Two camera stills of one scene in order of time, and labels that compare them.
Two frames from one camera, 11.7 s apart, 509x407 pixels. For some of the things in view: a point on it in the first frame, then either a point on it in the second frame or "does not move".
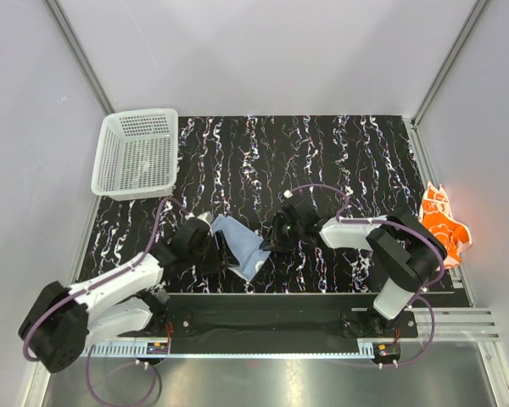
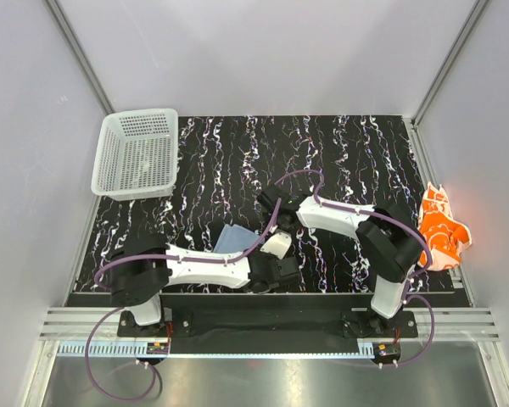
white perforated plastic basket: (137, 154) does not move
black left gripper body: (192, 254) to (269, 256)
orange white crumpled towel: (437, 214) does not move
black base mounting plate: (273, 323) does not move
